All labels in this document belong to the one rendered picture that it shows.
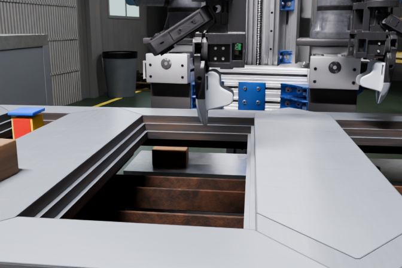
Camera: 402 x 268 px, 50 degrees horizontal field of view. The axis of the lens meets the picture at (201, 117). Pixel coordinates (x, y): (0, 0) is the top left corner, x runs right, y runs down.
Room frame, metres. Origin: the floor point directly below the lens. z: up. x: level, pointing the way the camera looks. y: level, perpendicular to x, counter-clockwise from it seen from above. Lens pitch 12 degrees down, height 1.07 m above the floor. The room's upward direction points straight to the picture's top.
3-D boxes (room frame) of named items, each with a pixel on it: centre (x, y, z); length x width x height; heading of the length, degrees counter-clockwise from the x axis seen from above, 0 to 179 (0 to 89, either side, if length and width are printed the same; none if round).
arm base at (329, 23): (1.38, -0.42, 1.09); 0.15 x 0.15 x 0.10
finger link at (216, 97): (0.68, -0.02, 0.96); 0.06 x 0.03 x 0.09; 83
